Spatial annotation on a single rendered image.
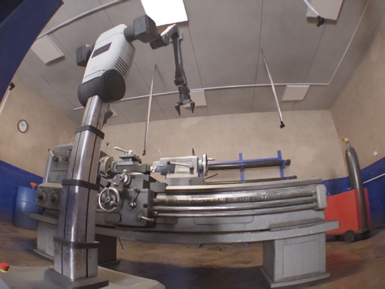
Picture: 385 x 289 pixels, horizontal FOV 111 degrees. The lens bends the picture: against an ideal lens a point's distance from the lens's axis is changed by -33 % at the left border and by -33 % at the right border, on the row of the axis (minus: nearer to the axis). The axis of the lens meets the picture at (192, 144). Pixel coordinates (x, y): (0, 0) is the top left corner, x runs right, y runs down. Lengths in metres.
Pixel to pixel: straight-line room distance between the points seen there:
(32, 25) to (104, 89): 0.65
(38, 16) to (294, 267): 1.78
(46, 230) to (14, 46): 2.20
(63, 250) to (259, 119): 5.32
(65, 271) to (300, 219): 1.55
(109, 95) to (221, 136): 4.56
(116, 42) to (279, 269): 1.81
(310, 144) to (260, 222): 4.25
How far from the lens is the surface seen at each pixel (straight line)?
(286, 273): 1.66
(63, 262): 0.83
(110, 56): 1.03
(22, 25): 0.32
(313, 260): 1.72
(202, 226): 1.60
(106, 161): 2.19
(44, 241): 2.44
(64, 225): 0.82
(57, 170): 2.42
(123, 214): 1.63
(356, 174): 3.40
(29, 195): 4.85
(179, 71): 1.45
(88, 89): 0.99
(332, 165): 5.73
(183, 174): 1.78
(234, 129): 5.37
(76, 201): 0.78
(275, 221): 1.63
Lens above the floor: 0.55
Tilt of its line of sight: 22 degrees up
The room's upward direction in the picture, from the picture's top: straight up
